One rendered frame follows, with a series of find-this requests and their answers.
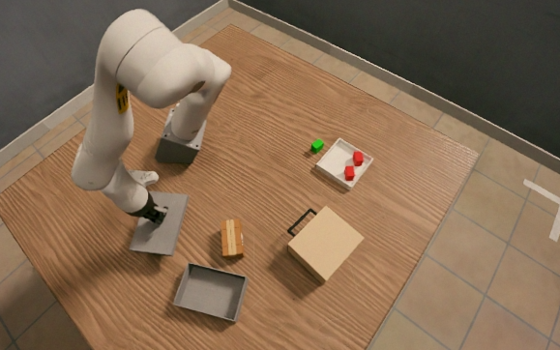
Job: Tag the red block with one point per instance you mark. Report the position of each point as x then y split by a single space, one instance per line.
349 173
357 158

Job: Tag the grey lid with small knob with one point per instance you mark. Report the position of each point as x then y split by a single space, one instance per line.
161 238

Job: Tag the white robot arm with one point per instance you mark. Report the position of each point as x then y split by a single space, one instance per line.
139 51

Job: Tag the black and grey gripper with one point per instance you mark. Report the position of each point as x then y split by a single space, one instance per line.
154 211

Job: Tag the small green block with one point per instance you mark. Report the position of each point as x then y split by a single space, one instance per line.
317 146

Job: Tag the light wooden cabinet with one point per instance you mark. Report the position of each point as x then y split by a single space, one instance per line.
324 243

